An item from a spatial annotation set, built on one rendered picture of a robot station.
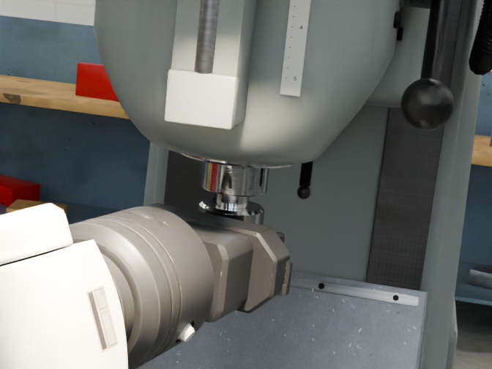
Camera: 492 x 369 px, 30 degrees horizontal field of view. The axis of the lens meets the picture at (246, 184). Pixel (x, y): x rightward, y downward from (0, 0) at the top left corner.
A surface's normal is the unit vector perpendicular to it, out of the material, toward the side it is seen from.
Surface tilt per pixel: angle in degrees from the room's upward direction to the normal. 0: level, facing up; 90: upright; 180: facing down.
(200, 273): 69
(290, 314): 63
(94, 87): 90
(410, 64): 90
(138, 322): 89
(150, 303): 79
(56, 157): 90
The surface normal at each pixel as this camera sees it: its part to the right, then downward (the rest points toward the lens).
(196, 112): -0.19, 0.17
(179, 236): 0.63, -0.68
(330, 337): -0.12, -0.29
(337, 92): 0.41, 0.52
